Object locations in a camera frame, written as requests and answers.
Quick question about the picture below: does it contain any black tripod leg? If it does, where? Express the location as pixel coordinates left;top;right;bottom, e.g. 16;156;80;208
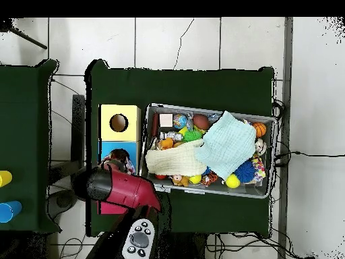
0;18;48;50

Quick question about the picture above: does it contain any silver mesh bin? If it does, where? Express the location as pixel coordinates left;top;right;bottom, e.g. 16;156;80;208
138;103;278;200

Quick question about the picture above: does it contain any brown toy football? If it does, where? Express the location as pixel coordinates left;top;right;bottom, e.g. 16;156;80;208
192;113;210;131

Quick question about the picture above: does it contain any orange toy basketball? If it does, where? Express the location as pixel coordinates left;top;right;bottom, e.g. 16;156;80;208
252;121;267;138

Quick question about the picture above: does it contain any black cable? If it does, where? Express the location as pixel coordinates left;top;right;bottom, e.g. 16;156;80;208
274;150;345;168

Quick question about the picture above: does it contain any mint green waffle cloth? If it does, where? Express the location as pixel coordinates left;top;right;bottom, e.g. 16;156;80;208
194;110;257;180

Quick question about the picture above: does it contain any blue cylinder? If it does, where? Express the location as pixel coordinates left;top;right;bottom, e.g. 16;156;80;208
0;200;23;224

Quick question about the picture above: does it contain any plain wooden cube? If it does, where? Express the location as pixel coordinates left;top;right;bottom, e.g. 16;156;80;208
158;113;174;128

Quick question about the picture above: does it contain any blue spiky ball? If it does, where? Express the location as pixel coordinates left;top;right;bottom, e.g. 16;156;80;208
232;161;257;184

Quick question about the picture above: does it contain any yellow ball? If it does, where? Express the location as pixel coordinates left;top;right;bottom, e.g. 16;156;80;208
224;173;241;189

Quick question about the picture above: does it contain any cream waffle cloth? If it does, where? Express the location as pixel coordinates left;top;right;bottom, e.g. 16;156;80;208
145;138;207;177

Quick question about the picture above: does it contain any globe print ball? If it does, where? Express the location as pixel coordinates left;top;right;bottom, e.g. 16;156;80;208
172;113;188;130

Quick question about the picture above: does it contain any wooden box with three holes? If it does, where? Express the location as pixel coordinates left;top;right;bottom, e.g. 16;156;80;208
97;104;142;215

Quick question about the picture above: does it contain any dark green tablecloth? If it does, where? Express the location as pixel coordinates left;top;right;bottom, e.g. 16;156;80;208
0;59;61;234
84;59;276;238

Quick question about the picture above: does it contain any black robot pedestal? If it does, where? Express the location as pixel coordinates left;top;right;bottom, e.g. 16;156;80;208
161;233;208;259

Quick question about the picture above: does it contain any green spiky ball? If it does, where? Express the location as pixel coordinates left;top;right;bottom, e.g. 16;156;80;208
183;128;203;142

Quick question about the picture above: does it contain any yellow cylinder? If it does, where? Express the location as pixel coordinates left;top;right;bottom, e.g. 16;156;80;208
0;170;13;188

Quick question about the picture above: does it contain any polka dot cloth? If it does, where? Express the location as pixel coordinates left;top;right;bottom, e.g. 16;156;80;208
250;156;266;181
103;148;137;176

